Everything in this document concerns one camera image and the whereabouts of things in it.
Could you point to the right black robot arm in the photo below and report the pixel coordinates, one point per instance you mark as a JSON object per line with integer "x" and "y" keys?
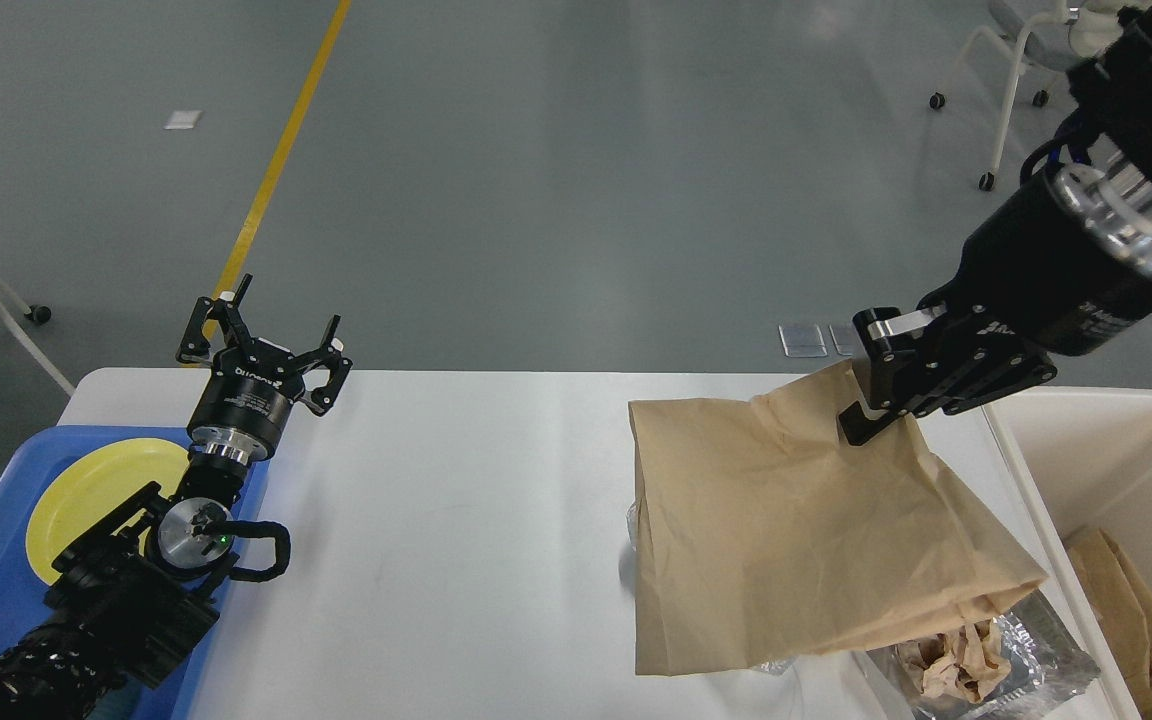
{"x": 1112, "y": 125}

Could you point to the brown paper in bin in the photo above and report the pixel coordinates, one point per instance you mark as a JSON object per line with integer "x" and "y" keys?
{"x": 1122, "y": 603}

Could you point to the brown paper bag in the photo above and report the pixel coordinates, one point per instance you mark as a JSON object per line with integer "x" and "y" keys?
{"x": 762, "y": 534}

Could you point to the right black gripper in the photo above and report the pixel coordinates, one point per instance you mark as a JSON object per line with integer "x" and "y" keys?
{"x": 1065, "y": 263}

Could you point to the white plastic bin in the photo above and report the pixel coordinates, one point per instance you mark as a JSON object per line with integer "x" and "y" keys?
{"x": 1088, "y": 452}

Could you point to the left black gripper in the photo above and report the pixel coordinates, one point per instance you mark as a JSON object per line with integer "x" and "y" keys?
{"x": 243, "y": 409}

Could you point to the white rolling chair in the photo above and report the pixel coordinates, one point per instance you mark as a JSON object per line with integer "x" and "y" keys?
{"x": 1050, "y": 35}

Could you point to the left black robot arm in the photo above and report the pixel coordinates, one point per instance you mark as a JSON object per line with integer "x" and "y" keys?
{"x": 133, "y": 597}

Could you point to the large foil ball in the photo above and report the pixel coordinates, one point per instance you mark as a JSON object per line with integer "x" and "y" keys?
{"x": 631, "y": 517}

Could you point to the yellow plate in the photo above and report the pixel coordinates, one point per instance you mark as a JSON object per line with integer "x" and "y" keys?
{"x": 93, "y": 486}

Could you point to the grey floor outlet plates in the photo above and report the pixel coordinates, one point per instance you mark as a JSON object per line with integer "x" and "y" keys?
{"x": 811, "y": 339}

